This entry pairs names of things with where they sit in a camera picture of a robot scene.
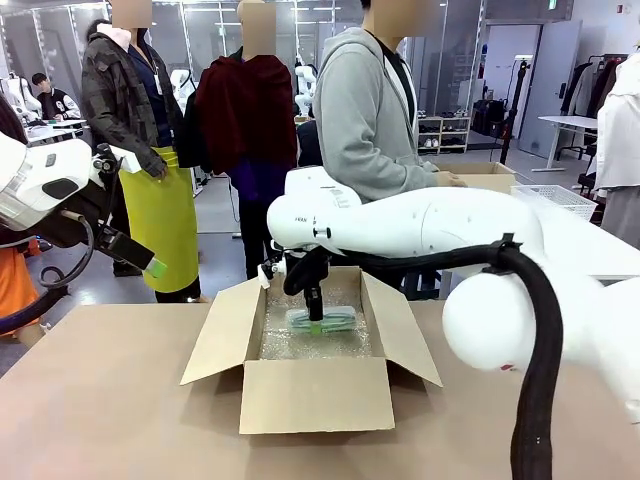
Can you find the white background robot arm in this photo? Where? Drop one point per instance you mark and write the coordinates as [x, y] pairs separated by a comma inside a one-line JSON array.
[[305, 87], [182, 87]]

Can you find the person's right hand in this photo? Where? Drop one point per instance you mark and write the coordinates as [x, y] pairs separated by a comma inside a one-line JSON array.
[[450, 179]]

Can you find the black tripod stand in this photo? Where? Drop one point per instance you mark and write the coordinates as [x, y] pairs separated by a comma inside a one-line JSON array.
[[517, 100]]

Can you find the clear bubble wrap sheet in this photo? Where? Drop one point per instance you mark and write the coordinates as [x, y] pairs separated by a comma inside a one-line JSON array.
[[280, 340]]

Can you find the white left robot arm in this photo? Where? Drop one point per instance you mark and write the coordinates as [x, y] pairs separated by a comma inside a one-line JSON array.
[[45, 175]]

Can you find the seated person black jacket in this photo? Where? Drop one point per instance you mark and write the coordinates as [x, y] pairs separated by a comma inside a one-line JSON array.
[[55, 102]]

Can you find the white plastic basket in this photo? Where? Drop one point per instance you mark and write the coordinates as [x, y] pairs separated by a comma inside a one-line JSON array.
[[560, 200]]

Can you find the person in grey hoodie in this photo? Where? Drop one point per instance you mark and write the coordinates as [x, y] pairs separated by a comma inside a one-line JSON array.
[[360, 110]]

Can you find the clothes rack with garments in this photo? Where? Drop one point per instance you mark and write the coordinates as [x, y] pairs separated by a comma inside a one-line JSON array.
[[585, 85]]

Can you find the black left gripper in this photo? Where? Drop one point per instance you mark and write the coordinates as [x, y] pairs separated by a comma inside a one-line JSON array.
[[122, 247]]

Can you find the plain cardboard box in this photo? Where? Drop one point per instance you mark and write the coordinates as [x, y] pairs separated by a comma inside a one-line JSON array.
[[487, 176]]

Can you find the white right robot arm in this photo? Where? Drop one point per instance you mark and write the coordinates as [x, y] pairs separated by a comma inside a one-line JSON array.
[[450, 225]]

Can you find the wooden shoe shelf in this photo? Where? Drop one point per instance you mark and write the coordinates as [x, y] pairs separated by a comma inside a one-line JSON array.
[[442, 135]]

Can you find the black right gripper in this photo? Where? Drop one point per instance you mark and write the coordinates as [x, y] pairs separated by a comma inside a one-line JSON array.
[[315, 270]]

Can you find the person's right forearm grey sleeve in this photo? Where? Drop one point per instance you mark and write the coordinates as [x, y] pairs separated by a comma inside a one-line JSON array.
[[405, 175]]

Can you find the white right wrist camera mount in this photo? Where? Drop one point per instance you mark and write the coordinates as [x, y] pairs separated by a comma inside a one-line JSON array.
[[270, 275]]

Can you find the grey door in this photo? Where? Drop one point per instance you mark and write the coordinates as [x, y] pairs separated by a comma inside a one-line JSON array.
[[547, 90]]

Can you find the cardboard box bubble lined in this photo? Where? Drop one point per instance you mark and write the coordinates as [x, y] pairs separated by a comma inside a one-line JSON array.
[[315, 395]]

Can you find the mannequin dark red top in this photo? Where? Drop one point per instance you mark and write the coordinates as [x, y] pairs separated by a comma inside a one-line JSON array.
[[245, 115]]

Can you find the black bags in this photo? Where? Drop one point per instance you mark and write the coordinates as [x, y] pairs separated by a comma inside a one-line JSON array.
[[490, 117]]

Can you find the mannequin dark jacket yellow skirt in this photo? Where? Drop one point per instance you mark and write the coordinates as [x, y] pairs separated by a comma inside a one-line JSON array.
[[150, 215]]

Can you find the white background desk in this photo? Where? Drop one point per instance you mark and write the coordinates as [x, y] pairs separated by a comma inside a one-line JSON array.
[[570, 121]]

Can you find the green glasses case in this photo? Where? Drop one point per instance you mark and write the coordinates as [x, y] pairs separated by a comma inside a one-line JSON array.
[[342, 320]]

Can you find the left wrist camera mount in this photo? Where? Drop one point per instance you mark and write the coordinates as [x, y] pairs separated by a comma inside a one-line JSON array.
[[132, 162]]

